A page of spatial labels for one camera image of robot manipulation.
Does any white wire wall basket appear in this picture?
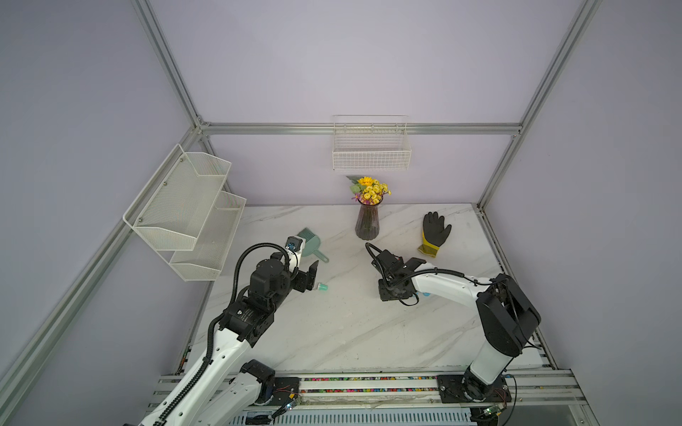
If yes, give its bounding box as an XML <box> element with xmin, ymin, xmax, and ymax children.
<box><xmin>332</xmin><ymin>115</ymin><xmax>412</xmax><ymax>172</ymax></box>

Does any black yellow work glove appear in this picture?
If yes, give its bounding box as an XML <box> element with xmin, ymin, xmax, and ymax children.
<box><xmin>418</xmin><ymin>211</ymin><xmax>452</xmax><ymax>257</ymax></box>

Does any yellow flower bouquet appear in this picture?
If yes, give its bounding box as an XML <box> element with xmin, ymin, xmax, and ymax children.
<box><xmin>347</xmin><ymin>176</ymin><xmax>392</xmax><ymax>206</ymax></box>

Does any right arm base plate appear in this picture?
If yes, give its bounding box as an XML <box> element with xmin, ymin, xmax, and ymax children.
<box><xmin>436</xmin><ymin>373</ymin><xmax>513</xmax><ymax>404</ymax></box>

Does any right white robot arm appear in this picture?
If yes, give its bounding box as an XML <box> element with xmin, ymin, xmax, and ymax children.
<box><xmin>365</xmin><ymin>242</ymin><xmax>542</xmax><ymax>402</ymax></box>

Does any upper white mesh shelf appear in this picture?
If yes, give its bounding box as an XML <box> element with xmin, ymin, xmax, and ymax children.
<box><xmin>123</xmin><ymin>145</ymin><xmax>232</xmax><ymax>251</ymax></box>

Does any white mesh shelf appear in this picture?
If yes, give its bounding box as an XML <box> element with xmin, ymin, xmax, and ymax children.
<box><xmin>123</xmin><ymin>145</ymin><xmax>232</xmax><ymax>251</ymax></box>
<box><xmin>170</xmin><ymin>191</ymin><xmax>247</xmax><ymax>282</ymax></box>

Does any dark glass vase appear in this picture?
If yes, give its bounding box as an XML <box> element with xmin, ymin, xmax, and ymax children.
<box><xmin>355</xmin><ymin>203</ymin><xmax>380</xmax><ymax>241</ymax></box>

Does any lower white mesh shelf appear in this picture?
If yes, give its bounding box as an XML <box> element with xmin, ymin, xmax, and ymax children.
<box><xmin>170</xmin><ymin>191</ymin><xmax>247</xmax><ymax>282</ymax></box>

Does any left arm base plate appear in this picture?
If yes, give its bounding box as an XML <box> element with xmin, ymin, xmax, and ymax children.
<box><xmin>221</xmin><ymin>374</ymin><xmax>301</xmax><ymax>406</ymax></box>

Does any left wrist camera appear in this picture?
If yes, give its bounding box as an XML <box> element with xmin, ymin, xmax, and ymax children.
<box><xmin>284</xmin><ymin>236</ymin><xmax>305</xmax><ymax>273</ymax></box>

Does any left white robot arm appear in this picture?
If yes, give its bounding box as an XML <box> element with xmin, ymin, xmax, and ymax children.
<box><xmin>141</xmin><ymin>236</ymin><xmax>319</xmax><ymax>425</ymax></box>

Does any green dustpan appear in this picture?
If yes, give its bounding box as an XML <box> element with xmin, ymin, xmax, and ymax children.
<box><xmin>298</xmin><ymin>228</ymin><xmax>330</xmax><ymax>263</ymax></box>

